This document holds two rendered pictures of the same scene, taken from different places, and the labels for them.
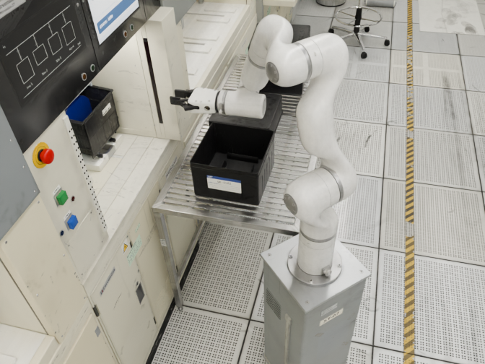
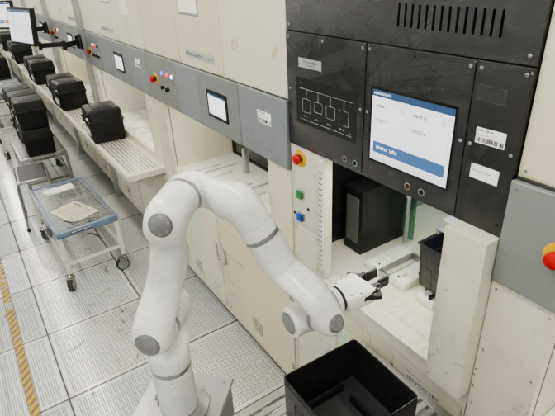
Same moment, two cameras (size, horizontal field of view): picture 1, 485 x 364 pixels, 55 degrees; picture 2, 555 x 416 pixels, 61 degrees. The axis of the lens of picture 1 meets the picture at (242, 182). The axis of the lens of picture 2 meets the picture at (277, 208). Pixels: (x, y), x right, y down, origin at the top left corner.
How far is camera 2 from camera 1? 2.09 m
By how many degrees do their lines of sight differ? 96
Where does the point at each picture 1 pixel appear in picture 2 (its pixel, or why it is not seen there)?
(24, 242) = (276, 179)
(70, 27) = (346, 116)
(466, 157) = not seen: outside the picture
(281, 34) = (202, 177)
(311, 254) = not seen: hidden behind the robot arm
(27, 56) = (310, 101)
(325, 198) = not seen: hidden behind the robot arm
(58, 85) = (323, 139)
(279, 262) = (210, 384)
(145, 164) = (402, 330)
